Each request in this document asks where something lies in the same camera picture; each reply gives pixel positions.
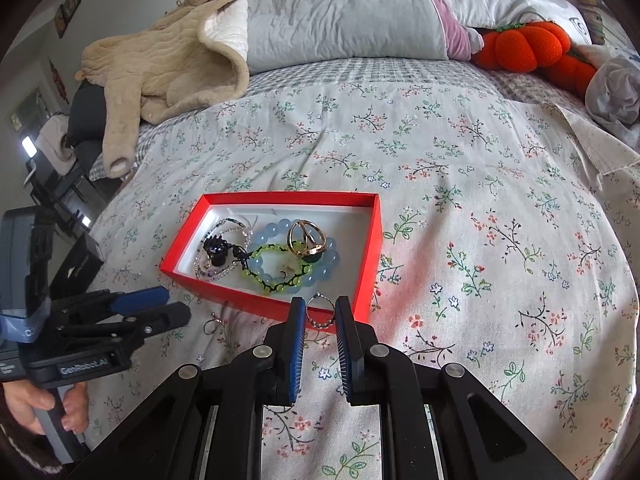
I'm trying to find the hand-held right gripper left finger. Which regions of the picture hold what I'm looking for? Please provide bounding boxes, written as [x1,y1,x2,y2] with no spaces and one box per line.
[65,296,307,480]

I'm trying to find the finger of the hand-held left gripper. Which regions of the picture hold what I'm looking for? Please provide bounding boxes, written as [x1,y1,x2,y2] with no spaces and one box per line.
[62,301,192,347]
[60,286,170,320]

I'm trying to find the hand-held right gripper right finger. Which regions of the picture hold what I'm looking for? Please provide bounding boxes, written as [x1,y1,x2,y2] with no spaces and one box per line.
[334,296,576,480]

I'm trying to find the silver beaded ring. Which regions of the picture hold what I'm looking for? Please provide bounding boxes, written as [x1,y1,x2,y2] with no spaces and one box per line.
[304,292,335,334]

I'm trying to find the black hair claw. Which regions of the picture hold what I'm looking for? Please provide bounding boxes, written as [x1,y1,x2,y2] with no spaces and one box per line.
[202,237,237,267]

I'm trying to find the red cardboard box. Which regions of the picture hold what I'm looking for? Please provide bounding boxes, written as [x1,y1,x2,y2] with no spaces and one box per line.
[160,191,382,323]

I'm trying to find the green bead bracelet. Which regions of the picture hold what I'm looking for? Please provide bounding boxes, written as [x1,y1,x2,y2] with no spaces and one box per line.
[240,242,316,297]

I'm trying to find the gold ring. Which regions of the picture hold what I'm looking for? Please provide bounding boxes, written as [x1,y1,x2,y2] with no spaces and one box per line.
[286,219,329,260]

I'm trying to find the person's left forearm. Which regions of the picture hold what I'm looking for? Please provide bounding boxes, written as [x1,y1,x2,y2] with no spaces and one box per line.
[0,395,67,476]

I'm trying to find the person's left hand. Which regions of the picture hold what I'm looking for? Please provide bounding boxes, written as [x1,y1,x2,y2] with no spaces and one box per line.
[0,380,90,436]

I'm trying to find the black chair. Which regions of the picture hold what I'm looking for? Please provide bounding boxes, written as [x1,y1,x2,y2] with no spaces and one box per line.
[27,82,121,226]

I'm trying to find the floral bed sheet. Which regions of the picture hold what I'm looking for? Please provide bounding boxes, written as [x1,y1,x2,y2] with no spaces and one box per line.
[82,80,640,480]

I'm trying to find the beige quilted jacket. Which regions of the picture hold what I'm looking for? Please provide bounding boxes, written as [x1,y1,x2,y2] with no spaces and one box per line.
[75,0,281,178]

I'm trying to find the grey checked bed sheet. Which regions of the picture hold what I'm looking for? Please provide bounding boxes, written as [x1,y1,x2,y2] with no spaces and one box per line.
[90,57,576,181]

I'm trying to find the pink cloth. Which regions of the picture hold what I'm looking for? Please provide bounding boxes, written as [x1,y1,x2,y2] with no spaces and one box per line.
[417,0,485,62]

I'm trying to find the grey pillow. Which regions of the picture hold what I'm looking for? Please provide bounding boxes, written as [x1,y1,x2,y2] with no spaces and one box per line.
[245,0,448,75]

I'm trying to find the orange pumpkin plush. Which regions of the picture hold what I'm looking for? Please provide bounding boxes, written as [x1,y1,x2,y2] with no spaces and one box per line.
[542,50,601,98]
[472,21,572,72]

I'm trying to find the grey white cloth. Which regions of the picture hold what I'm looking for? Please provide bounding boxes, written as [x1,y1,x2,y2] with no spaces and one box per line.
[582,42,640,143]

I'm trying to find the stack of books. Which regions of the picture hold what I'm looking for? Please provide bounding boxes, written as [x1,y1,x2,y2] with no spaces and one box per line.
[572,0,610,46]

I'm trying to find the blue bead bracelet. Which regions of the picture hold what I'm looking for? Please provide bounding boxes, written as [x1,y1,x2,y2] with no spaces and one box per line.
[247,217,342,288]

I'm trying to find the dark seed bead bracelet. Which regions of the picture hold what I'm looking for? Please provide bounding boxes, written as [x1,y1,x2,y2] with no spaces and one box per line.
[212,216,258,248]

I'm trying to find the red wall decoration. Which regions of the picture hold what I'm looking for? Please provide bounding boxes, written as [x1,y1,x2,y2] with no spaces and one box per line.
[47,57,69,106]

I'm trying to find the wall picture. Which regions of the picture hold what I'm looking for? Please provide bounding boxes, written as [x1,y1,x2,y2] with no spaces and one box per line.
[54,0,82,39]

